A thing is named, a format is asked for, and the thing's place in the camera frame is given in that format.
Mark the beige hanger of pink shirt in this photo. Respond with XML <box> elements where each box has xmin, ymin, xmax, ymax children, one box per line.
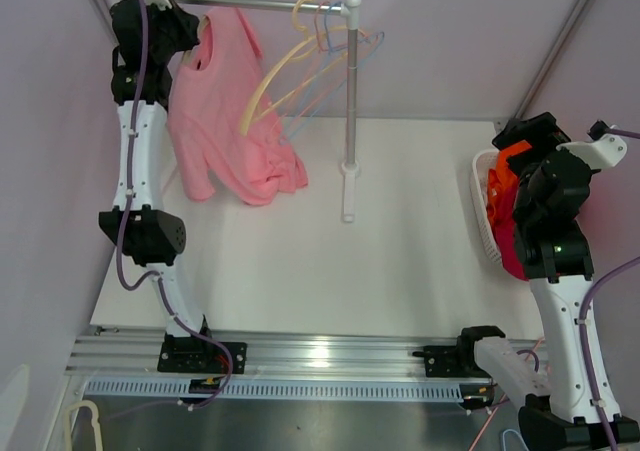
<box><xmin>180</xmin><ymin>16</ymin><xmax>209</xmax><ymax>69</ymax></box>

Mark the orange t shirt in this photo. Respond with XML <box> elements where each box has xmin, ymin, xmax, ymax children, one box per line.
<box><xmin>486</xmin><ymin>141</ymin><xmax>531</xmax><ymax>227</ymax></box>

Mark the magenta t shirt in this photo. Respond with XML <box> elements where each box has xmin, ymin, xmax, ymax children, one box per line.
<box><xmin>492</xmin><ymin>184</ymin><xmax>527</xmax><ymax>282</ymax></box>

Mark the beige hanger of magenta shirt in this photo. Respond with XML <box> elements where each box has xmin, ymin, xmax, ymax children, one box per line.
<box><xmin>237</xmin><ymin>0</ymin><xmax>347</xmax><ymax>137</ymax></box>

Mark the pink t shirt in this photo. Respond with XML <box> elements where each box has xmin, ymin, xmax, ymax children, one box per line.
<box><xmin>168</xmin><ymin>8</ymin><xmax>308</xmax><ymax>206</ymax></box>

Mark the pink wire hanger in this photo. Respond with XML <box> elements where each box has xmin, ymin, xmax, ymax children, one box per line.
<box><xmin>252</xmin><ymin>0</ymin><xmax>384</xmax><ymax>120</ymax></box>

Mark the light blue wire hanger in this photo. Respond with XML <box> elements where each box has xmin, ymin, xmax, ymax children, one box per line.
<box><xmin>278</xmin><ymin>10</ymin><xmax>386</xmax><ymax>144</ymax></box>

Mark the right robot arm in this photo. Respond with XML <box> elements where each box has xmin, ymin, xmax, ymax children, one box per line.
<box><xmin>417</xmin><ymin>112</ymin><xmax>639</xmax><ymax>450</ymax></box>

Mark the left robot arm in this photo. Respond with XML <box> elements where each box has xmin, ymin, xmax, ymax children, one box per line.
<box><xmin>98</xmin><ymin>0</ymin><xmax>247</xmax><ymax>375</ymax></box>

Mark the pink hanger on floor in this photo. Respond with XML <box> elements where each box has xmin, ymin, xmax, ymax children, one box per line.
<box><xmin>469</xmin><ymin>337</ymin><xmax>550</xmax><ymax>450</ymax></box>

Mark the blue hanger on floor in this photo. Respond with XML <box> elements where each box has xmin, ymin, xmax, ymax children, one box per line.
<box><xmin>500</xmin><ymin>428</ymin><xmax>528</xmax><ymax>451</ymax></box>

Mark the beige hanger on floor left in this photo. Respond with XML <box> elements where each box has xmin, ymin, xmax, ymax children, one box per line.
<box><xmin>64</xmin><ymin>399</ymin><xmax>105</xmax><ymax>451</ymax></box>

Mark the white perforated laundry basket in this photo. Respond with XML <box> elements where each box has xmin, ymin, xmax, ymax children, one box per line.
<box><xmin>470</xmin><ymin>150</ymin><xmax>502</xmax><ymax>265</ymax></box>

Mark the metal clothes rack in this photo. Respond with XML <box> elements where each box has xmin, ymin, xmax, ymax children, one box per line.
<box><xmin>101</xmin><ymin>0</ymin><xmax>363</xmax><ymax>224</ymax></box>

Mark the aluminium mounting rail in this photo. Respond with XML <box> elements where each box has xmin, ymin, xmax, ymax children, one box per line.
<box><xmin>65</xmin><ymin>327</ymin><xmax>455</xmax><ymax>381</ymax></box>

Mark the white slotted cable duct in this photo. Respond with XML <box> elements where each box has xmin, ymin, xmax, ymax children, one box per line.
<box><xmin>84</xmin><ymin>376</ymin><xmax>493</xmax><ymax>405</ymax></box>

